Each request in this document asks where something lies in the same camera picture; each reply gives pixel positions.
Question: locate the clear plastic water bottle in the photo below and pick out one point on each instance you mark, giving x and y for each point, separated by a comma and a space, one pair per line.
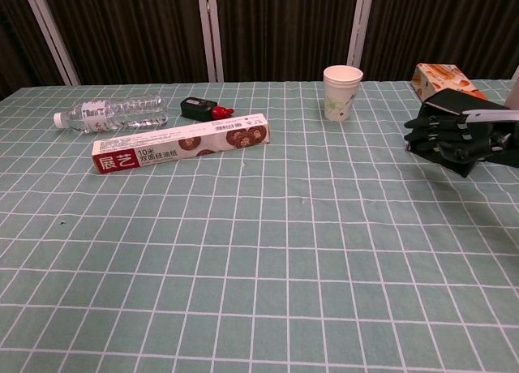
117, 113

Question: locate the black red pencil sharpener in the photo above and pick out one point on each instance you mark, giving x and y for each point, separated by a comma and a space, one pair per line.
198, 108

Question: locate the long white red baking-paper box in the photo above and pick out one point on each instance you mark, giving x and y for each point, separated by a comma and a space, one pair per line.
178, 144

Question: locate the orange snack box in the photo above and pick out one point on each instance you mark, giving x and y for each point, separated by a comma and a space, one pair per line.
442, 79

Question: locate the green white checked tablecloth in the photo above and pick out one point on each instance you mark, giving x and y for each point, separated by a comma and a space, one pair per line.
243, 247

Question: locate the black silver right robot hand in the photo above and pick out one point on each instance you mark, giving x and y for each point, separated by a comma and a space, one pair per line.
446, 135

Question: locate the white paper cup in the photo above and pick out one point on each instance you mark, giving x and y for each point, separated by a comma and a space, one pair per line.
341, 95

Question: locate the white partition post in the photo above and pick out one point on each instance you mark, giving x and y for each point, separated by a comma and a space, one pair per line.
359, 24
50, 34
211, 32

